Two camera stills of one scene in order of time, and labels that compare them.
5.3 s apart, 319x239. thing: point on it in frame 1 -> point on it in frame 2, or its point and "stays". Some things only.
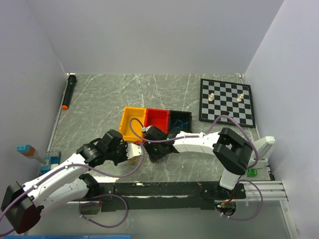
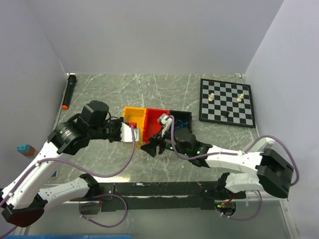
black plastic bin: (180, 121) stays
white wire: (143, 165) -> (156, 168)
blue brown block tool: (30, 152) stays
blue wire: (186, 123) stays
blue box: (66, 236) stays
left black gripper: (124, 146) -> (118, 121)
